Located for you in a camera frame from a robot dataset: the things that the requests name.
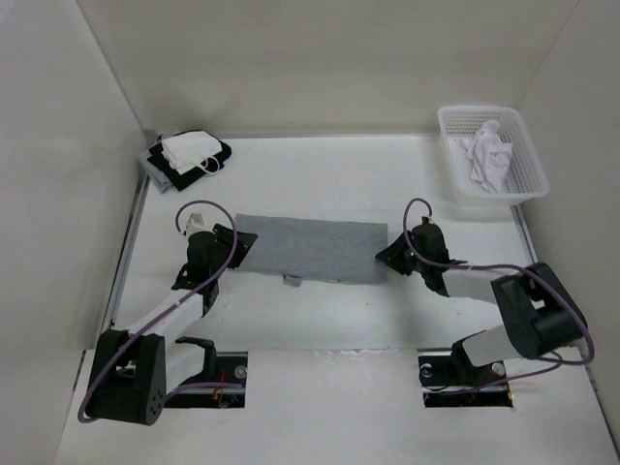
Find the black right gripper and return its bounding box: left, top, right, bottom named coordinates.
left=376, top=230, right=428, bottom=276

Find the grey tank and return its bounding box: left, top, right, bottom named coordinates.
left=235, top=214, right=388, bottom=285
left=139, top=150, right=174, bottom=194

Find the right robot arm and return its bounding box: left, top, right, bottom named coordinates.
left=375, top=218, right=588, bottom=392

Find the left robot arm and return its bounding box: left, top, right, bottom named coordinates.
left=78, top=225, right=258, bottom=425

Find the folded white tank top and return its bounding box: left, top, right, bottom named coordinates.
left=161, top=131, right=223, bottom=175

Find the folded grey tank top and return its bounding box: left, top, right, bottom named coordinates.
left=139, top=150, right=174, bottom=194

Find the folded black tank top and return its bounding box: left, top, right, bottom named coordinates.
left=140, top=131, right=232, bottom=194

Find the white tank top in basket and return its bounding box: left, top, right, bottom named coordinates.
left=460, top=120, right=512, bottom=194

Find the white plastic basket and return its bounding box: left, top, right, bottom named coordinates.
left=437, top=106, right=549, bottom=208

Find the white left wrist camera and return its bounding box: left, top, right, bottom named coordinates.
left=184, top=213, right=205, bottom=238

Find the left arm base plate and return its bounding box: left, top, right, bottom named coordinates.
left=165, top=352, right=249, bottom=409

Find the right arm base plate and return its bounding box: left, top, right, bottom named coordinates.
left=418, top=352, right=512, bottom=408

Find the left aluminium table rail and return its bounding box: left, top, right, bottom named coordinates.
left=88, top=163, right=149, bottom=349

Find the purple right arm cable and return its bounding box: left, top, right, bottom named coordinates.
left=402, top=197, right=596, bottom=396

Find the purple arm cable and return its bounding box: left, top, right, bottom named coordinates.
left=78, top=201, right=243, bottom=425
left=402, top=197, right=596, bottom=396

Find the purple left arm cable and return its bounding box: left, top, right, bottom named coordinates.
left=78, top=201, right=243, bottom=425

